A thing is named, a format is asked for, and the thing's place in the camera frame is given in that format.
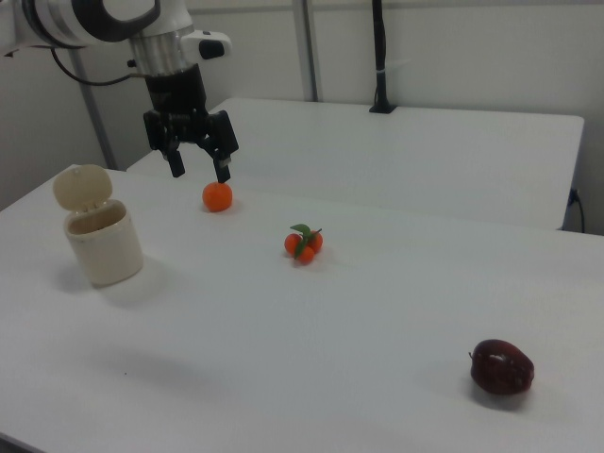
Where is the small oranges cluster with leaves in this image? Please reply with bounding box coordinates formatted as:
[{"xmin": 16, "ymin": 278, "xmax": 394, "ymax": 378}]
[{"xmin": 283, "ymin": 223, "xmax": 325, "ymax": 264}]

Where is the black cable at table edge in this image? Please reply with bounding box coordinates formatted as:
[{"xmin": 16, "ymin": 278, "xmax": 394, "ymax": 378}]
[{"xmin": 567, "ymin": 187, "xmax": 587, "ymax": 234}]

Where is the cream garbage bin lid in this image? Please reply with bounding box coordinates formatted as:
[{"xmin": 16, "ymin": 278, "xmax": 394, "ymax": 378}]
[{"xmin": 51, "ymin": 163, "xmax": 115, "ymax": 212}]

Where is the dark red apple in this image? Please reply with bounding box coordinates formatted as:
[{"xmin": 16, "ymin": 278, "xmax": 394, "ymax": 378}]
[{"xmin": 468, "ymin": 338, "xmax": 535, "ymax": 396}]

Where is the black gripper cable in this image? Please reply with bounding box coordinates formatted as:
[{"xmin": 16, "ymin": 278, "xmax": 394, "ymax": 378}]
[{"xmin": 50, "ymin": 45, "xmax": 148, "ymax": 88}]

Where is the black pole stand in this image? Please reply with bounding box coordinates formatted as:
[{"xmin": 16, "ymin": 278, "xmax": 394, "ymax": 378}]
[{"xmin": 368, "ymin": 0, "xmax": 398, "ymax": 115}]

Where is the white ceramic cup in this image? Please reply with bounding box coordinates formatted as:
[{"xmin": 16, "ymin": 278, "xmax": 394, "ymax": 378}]
[{"xmin": 63, "ymin": 198, "xmax": 144, "ymax": 288}]

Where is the orange mandarin fruit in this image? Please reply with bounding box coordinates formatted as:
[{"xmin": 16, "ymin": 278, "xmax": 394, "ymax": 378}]
[{"xmin": 202, "ymin": 180, "xmax": 235, "ymax": 213}]

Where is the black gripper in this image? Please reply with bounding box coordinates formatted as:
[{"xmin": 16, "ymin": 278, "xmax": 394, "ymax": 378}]
[{"xmin": 143, "ymin": 64, "xmax": 240, "ymax": 184}]

